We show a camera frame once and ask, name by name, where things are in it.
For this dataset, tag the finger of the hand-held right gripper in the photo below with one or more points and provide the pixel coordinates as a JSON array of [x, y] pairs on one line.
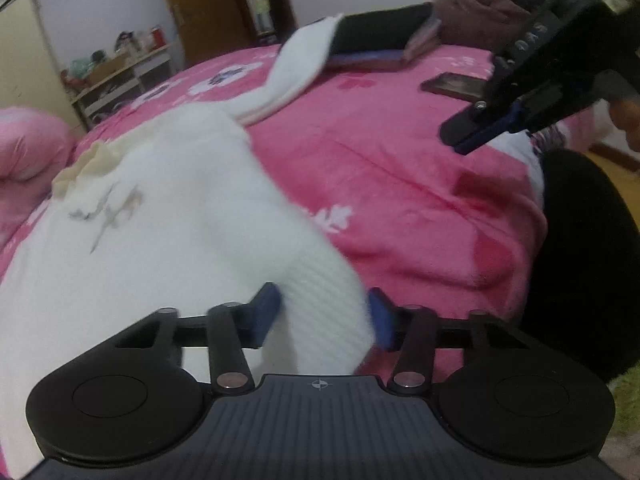
[[555, 107], [475, 127]]

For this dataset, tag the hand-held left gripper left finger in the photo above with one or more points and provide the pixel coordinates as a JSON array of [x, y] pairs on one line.
[[265, 310]]

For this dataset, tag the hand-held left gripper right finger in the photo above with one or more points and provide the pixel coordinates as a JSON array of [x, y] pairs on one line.
[[382, 320]]

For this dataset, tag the cream white sweater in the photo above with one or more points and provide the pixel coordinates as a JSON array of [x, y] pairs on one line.
[[175, 235]]

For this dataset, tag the person's right hand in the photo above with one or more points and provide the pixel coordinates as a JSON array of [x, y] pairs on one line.
[[625, 120]]

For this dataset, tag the dark smartphone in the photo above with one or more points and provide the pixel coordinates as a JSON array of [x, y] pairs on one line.
[[452, 85]]

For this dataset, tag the pink floral blanket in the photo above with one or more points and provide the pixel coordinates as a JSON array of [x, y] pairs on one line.
[[400, 160]]

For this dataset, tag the blue folded garment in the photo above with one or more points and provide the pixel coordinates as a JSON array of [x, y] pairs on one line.
[[365, 58]]

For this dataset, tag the black folded garment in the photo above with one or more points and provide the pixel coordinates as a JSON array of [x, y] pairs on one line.
[[380, 30]]

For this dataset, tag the green rug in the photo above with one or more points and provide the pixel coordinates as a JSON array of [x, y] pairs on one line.
[[627, 400]]

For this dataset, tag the white shelf desk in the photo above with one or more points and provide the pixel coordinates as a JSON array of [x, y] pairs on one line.
[[125, 80]]

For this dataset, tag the pink grey rolled quilt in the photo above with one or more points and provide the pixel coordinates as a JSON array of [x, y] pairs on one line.
[[30, 150]]

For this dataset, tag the cardboard box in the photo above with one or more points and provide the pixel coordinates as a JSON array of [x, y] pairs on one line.
[[107, 67]]

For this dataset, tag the wooden door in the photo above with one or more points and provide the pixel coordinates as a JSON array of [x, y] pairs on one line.
[[210, 10]]

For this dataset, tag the red bottle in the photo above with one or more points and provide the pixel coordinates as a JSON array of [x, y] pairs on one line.
[[158, 39]]

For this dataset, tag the pale yellow wardrobe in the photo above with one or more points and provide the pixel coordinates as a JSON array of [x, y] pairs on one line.
[[30, 60]]

